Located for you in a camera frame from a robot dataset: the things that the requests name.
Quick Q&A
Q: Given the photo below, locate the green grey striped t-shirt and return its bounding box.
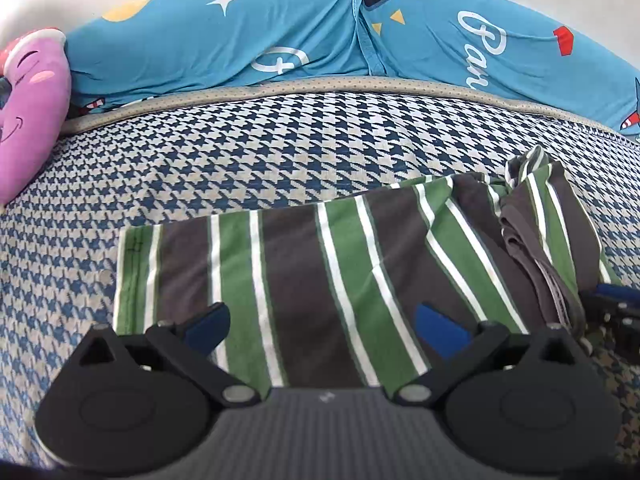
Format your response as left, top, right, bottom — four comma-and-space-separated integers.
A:
113, 148, 617, 392

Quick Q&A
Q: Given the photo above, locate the houndstooth bed sheet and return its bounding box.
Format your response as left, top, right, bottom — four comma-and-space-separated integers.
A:
1, 92, 639, 465

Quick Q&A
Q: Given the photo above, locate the blue printed quilt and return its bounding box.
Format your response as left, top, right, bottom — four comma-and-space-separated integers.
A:
66, 0, 639, 137

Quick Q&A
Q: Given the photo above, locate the pink plush toy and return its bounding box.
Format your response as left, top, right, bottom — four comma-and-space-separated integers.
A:
0, 27, 72, 206

